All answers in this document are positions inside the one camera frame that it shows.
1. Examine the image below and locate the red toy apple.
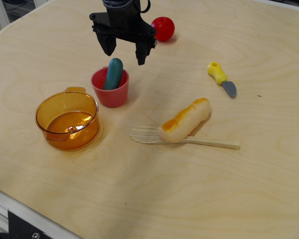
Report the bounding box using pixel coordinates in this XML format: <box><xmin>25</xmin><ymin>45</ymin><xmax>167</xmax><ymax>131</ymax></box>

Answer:
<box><xmin>151</xmin><ymin>16</ymin><xmax>175</xmax><ymax>42</ymax></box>

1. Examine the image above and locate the toy bread loaf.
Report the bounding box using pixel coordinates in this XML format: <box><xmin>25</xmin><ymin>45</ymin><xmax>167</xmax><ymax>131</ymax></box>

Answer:
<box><xmin>158</xmin><ymin>98</ymin><xmax>211</xmax><ymax>143</ymax></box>

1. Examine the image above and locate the wooden spatula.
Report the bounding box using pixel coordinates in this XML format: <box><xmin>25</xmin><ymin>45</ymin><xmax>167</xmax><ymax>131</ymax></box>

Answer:
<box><xmin>129</xmin><ymin>126</ymin><xmax>240</xmax><ymax>149</ymax></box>

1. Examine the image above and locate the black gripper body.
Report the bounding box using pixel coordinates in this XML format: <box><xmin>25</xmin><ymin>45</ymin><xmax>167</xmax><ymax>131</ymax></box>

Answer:
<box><xmin>89</xmin><ymin>0</ymin><xmax>156</xmax><ymax>48</ymax></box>

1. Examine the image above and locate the red plastic cup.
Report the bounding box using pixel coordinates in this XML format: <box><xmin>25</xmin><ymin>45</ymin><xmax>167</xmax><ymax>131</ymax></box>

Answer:
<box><xmin>91</xmin><ymin>67</ymin><xmax>129</xmax><ymax>108</ymax></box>

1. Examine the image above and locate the aluminium table frame rail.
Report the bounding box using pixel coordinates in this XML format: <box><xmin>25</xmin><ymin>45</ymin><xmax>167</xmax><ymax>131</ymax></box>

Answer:
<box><xmin>0</xmin><ymin>191</ymin><xmax>80</xmax><ymax>239</ymax></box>

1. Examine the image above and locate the orange transparent toy pot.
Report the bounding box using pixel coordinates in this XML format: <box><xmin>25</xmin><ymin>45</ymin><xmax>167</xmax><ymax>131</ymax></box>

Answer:
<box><xmin>35</xmin><ymin>87</ymin><xmax>101</xmax><ymax>150</ymax></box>

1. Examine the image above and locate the green toy cucumber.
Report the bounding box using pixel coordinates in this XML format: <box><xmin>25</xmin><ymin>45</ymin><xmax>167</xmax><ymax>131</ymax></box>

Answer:
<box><xmin>103</xmin><ymin>58</ymin><xmax>123</xmax><ymax>90</ymax></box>

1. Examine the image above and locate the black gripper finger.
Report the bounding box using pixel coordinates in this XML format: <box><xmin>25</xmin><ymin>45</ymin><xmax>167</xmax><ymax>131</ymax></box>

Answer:
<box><xmin>96</xmin><ymin>33</ymin><xmax>116</xmax><ymax>56</ymax></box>
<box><xmin>136</xmin><ymin>41</ymin><xmax>151</xmax><ymax>65</ymax></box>

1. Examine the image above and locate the yellow handled toy knife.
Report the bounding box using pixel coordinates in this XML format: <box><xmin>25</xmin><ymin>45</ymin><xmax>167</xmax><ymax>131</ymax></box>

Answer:
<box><xmin>207</xmin><ymin>62</ymin><xmax>237</xmax><ymax>98</ymax></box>

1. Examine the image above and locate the black metal corner bracket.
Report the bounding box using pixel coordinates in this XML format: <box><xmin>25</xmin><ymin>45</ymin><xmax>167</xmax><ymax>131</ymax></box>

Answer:
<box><xmin>8</xmin><ymin>211</ymin><xmax>51</xmax><ymax>239</ymax></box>

